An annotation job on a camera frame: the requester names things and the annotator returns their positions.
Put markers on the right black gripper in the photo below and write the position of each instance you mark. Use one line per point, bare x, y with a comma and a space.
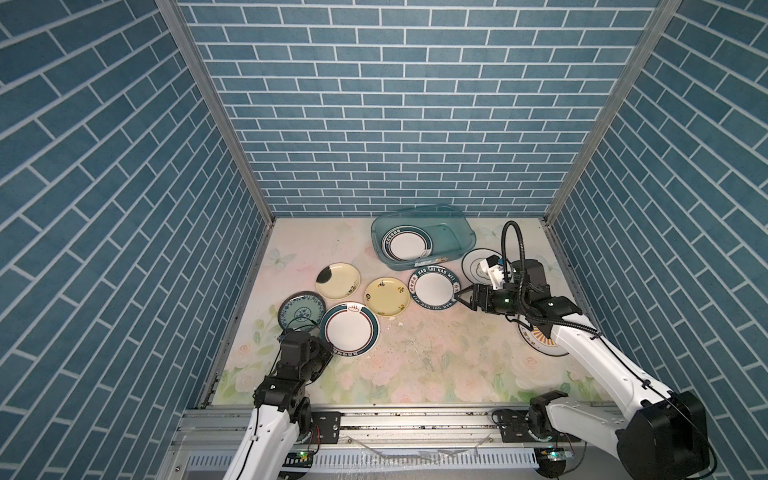
478, 290

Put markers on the white plate black flower outline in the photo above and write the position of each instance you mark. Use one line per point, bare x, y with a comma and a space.
471, 265

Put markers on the aluminium front rail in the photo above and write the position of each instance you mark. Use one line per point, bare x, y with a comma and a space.
372, 440

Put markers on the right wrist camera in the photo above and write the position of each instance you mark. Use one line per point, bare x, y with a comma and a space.
492, 272

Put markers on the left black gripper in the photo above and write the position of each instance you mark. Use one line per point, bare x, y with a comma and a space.
325, 353

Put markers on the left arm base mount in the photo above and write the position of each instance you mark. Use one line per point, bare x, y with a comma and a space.
322, 427

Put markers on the green rim Hao Shi plate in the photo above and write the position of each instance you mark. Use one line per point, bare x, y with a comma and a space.
434, 287

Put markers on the yellow plate with small prints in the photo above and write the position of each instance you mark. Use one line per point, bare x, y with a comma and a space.
387, 297

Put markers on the blue patterned small plate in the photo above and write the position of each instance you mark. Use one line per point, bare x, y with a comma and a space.
301, 311

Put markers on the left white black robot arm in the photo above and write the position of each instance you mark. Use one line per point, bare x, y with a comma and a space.
282, 411

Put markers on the teal translucent plastic bin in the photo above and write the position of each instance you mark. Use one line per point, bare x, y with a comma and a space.
447, 226

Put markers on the cream plate with black patch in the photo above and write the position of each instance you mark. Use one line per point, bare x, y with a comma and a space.
338, 281

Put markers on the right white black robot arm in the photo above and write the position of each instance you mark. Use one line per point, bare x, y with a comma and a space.
660, 434

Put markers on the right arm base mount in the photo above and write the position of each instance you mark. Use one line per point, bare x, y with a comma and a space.
514, 426

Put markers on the white plate orange striped rim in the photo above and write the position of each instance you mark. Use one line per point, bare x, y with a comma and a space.
539, 342

